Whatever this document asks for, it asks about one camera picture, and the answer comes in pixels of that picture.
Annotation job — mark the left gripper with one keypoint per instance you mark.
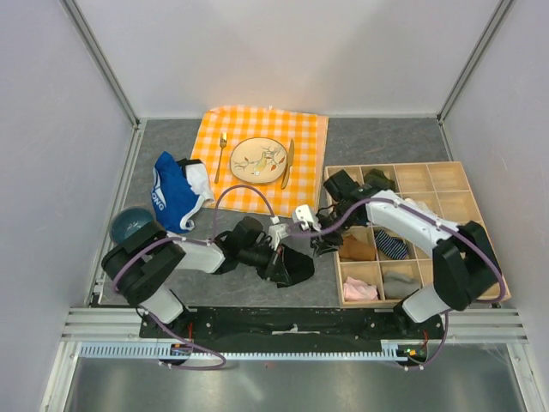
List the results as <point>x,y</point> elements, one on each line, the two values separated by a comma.
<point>274,269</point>

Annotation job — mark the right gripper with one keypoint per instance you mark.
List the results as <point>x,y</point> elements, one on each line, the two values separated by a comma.
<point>325,243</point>

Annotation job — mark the black underwear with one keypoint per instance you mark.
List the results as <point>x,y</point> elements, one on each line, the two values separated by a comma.
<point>300,266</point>

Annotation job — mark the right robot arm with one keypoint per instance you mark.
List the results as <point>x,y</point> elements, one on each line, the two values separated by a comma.
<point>465,268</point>

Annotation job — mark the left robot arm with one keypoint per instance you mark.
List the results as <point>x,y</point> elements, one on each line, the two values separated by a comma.
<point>140,266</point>

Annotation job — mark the brown rolled underwear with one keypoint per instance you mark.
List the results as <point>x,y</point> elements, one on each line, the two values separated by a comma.
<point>354,249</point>

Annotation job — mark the dark green rolled underwear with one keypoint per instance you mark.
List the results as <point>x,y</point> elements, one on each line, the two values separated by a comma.
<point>377,178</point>

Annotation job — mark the striped rolled underwear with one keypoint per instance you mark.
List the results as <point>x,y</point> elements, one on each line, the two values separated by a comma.
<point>392,247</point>

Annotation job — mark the pink rolled underwear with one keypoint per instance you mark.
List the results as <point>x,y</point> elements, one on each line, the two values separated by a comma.
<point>357,290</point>

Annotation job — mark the white rolled underwear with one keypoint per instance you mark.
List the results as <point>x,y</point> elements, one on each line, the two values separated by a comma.
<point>420,205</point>

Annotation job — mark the grey rolled underwear front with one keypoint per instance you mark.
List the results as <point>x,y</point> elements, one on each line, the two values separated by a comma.
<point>398,286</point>

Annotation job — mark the blue underwear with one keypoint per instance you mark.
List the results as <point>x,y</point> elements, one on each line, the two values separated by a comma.
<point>173,199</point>

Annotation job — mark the wooden compartment tray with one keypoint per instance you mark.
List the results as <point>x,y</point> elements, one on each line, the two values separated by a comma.
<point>443,186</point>

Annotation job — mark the gold knife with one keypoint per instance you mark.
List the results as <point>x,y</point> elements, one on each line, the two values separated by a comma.
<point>290,157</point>

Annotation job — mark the orange checkered cloth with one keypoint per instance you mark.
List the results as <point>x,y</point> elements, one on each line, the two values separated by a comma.
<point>309,132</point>

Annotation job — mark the decorated ceramic plate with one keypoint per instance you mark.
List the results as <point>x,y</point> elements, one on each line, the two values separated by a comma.
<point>258,160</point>

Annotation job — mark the gold fork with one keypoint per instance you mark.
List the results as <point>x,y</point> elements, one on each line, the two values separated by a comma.
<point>222,145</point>

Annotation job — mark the blue ceramic bowl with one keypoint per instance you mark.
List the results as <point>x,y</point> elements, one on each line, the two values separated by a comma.
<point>127,222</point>

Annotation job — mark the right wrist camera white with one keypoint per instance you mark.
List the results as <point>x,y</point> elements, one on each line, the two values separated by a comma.
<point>306,219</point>

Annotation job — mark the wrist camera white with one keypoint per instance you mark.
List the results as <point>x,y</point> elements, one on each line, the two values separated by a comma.
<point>277,231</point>
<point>306,219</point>

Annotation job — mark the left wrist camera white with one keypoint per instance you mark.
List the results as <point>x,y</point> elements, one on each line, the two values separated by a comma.
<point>277,231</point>

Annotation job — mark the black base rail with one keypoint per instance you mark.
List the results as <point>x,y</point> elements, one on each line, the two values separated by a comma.
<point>298,330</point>

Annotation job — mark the grey cable duct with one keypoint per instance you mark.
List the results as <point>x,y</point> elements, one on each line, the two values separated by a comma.
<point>169,352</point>

